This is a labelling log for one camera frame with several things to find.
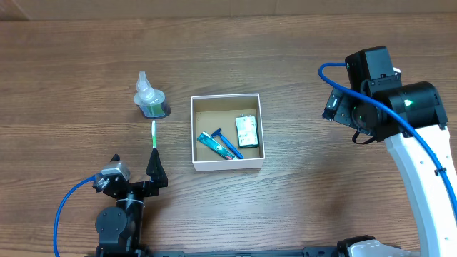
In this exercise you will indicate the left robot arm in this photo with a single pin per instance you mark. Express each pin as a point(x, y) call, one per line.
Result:
point(119, 226)

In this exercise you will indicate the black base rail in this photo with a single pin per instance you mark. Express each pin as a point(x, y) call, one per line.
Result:
point(304, 252)

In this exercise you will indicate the green white toothbrush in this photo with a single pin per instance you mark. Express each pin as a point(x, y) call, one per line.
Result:
point(153, 133)

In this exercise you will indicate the white cardboard box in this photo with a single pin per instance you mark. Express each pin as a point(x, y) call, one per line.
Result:
point(212, 112)

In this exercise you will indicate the green toothpaste tube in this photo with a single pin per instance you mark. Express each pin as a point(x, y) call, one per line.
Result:
point(215, 146)

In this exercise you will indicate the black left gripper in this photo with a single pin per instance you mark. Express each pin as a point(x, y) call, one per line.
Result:
point(133, 185)

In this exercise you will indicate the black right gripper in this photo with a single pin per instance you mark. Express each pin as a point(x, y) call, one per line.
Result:
point(343, 111)

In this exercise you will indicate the green white soap packet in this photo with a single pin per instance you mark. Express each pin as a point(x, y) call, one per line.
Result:
point(246, 127)

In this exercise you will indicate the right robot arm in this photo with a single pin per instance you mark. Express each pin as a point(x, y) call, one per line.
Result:
point(411, 120)

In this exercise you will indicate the clear soap pump bottle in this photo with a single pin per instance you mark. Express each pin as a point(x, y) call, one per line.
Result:
point(152, 102)

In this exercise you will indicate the blue disposable razor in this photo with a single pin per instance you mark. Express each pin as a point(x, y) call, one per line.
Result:
point(230, 146)

